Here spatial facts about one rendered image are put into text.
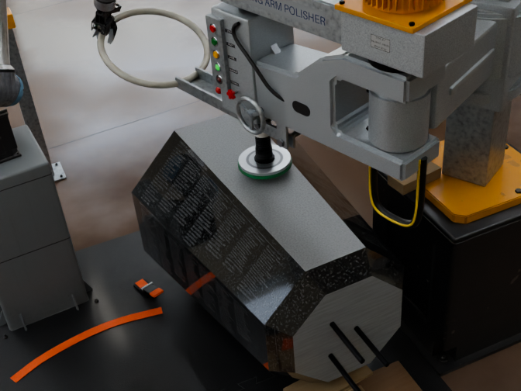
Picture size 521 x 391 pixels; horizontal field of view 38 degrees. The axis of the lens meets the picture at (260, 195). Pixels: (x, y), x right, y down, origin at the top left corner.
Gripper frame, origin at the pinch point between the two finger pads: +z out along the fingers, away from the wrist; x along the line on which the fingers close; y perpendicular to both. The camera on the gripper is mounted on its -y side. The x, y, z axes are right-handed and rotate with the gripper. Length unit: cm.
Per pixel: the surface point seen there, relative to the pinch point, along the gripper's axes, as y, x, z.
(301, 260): 86, 112, -18
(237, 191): 53, 81, 1
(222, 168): 40, 71, 7
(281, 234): 74, 102, -12
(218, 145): 24, 64, 13
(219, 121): 5, 59, 18
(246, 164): 41, 80, -3
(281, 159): 35, 92, -6
